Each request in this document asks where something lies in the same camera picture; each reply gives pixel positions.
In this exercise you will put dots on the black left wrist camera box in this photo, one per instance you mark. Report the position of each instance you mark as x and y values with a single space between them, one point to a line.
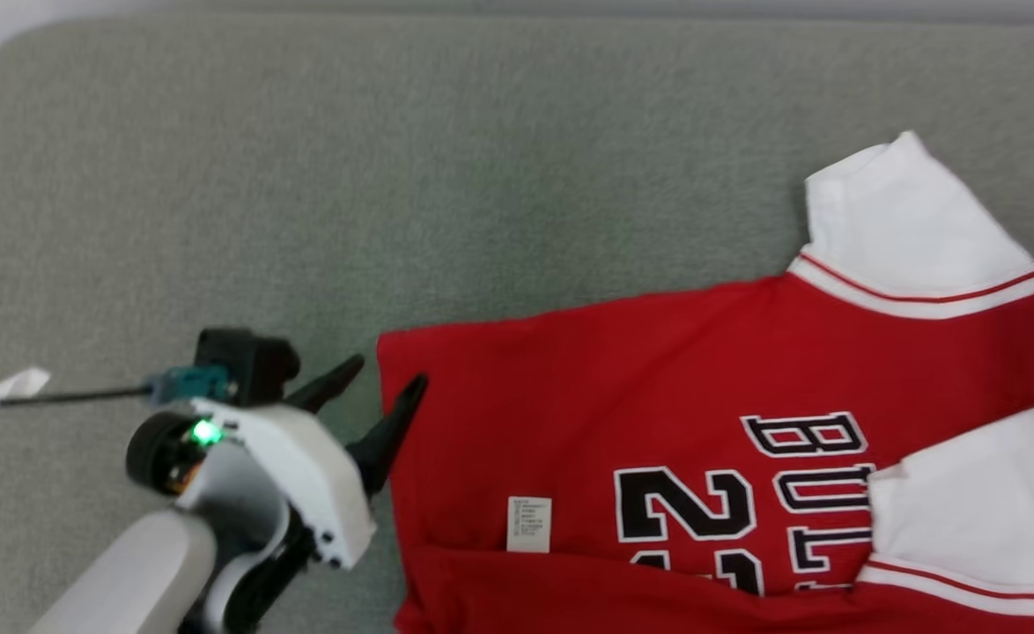
248 365

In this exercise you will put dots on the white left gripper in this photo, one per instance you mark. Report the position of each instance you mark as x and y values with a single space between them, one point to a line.
314 484

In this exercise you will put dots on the red white basketball jersey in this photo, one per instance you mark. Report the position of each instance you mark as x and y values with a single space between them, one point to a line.
614 396

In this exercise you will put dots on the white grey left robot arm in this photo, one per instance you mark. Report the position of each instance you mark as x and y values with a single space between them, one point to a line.
138 563

